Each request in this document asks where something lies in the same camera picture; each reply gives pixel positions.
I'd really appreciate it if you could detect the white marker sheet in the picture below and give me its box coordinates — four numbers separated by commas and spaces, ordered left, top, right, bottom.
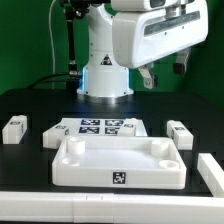
61, 118, 147, 136

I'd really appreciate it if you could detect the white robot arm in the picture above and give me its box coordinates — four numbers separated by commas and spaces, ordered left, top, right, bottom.
77, 0, 208, 104

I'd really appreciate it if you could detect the black cable bundle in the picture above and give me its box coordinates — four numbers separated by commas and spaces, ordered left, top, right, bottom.
27, 72, 83, 90

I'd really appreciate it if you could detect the white cable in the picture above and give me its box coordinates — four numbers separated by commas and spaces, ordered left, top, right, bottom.
48, 0, 60, 90

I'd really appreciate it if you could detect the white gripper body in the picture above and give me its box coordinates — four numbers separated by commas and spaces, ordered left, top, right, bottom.
112, 0, 208, 68

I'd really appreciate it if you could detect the black camera pole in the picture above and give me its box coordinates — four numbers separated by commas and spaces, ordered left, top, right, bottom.
59, 0, 90, 77

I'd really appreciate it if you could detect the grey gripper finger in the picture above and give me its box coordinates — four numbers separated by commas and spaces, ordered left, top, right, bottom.
173, 48, 191, 75
138, 63, 158, 89

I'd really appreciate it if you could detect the white fence bar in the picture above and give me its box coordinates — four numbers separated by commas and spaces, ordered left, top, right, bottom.
0, 192, 224, 224
197, 153, 224, 198

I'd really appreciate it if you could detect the white desk top tray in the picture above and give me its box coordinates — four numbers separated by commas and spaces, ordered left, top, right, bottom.
52, 136, 187, 190

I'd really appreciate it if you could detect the white right fence bar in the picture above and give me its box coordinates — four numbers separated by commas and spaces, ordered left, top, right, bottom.
197, 153, 224, 198

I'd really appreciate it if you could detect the white front fence bar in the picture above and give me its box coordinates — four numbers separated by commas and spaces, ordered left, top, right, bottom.
0, 192, 224, 224

